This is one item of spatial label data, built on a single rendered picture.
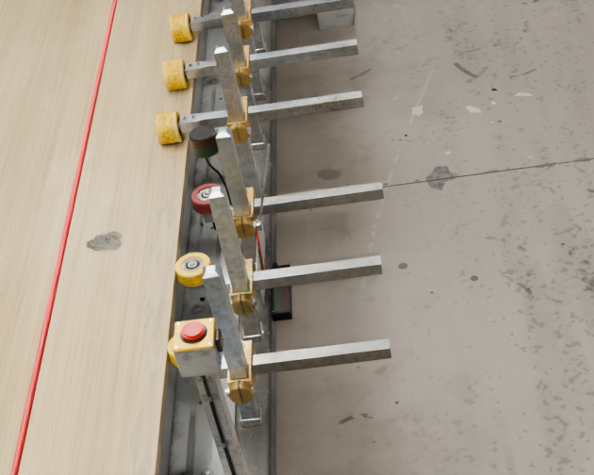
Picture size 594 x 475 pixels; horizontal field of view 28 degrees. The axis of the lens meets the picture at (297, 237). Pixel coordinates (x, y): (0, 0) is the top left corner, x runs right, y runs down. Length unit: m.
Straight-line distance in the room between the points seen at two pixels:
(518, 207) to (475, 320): 0.55
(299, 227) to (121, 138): 1.16
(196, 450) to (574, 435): 1.17
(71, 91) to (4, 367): 1.05
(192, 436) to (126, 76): 1.14
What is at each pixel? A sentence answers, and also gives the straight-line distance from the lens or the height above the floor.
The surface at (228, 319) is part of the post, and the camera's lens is 2.32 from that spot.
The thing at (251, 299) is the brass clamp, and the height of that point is 0.85.
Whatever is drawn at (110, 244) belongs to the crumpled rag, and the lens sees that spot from 2.76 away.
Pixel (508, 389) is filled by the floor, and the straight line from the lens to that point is 3.48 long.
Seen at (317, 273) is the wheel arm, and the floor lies 0.84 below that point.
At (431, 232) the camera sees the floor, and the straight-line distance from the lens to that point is 4.00.
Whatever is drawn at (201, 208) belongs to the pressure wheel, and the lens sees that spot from 2.81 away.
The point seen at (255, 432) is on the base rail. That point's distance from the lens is 2.53.
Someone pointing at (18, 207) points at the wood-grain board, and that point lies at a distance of 2.99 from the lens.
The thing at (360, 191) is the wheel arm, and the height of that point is 0.86.
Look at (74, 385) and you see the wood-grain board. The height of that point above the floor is 0.90.
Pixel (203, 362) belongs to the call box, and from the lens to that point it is 2.01.
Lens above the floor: 2.59
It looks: 40 degrees down
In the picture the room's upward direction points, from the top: 12 degrees counter-clockwise
